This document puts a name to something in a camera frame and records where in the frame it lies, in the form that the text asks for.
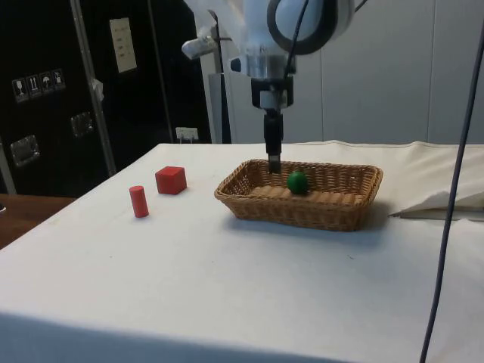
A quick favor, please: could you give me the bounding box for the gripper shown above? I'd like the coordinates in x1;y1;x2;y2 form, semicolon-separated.
250;76;296;175

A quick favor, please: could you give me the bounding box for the red cube block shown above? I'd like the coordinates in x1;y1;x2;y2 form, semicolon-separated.
154;165;188;196

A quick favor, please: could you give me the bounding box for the red cylinder block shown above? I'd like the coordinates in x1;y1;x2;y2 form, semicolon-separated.
129;185;150;219

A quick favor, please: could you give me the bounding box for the black cabinet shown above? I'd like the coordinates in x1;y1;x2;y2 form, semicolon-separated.
0;0;213;197

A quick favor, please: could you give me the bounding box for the black cable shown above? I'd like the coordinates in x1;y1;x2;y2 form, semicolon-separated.
285;0;309;76

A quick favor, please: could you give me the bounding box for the grey cable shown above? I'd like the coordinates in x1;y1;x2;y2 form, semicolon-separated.
418;47;484;363

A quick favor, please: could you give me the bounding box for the green ball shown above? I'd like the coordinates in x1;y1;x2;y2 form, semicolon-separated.
286;171;309;197

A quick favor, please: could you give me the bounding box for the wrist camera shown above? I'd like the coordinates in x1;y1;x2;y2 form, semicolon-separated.
181;33;228;61

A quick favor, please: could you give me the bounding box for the wicker basket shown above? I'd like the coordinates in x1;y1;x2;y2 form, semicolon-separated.
213;158;384;232

